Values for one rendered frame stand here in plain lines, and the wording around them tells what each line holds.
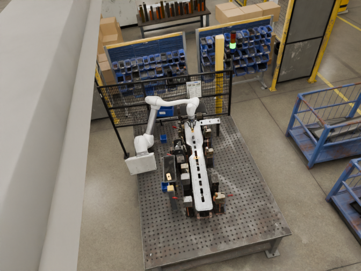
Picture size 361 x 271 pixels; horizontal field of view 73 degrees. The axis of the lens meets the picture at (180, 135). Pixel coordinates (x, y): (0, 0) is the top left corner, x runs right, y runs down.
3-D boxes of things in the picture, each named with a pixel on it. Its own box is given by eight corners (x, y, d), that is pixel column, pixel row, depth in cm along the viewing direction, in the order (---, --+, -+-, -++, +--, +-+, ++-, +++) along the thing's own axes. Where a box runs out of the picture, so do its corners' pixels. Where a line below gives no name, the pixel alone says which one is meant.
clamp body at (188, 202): (195, 217, 286) (193, 202, 260) (185, 218, 287) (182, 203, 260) (194, 209, 293) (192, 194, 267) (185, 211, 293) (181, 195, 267)
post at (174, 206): (178, 210, 294) (174, 191, 263) (172, 211, 294) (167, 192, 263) (178, 204, 300) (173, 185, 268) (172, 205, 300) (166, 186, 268)
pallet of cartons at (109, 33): (124, 66, 679) (114, 28, 603) (96, 71, 677) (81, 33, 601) (125, 46, 762) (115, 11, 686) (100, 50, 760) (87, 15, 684)
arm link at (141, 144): (134, 153, 332) (130, 137, 331) (140, 151, 349) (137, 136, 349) (144, 151, 327) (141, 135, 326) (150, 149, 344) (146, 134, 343)
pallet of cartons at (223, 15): (257, 49, 669) (264, -5, 571) (271, 64, 614) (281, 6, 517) (214, 58, 659) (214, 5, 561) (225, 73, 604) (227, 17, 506)
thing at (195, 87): (202, 97, 367) (201, 79, 345) (187, 99, 368) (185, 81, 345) (202, 96, 369) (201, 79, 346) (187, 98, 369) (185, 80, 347)
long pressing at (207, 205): (215, 209, 260) (215, 208, 259) (194, 212, 260) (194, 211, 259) (199, 121, 355) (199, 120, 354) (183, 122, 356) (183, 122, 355)
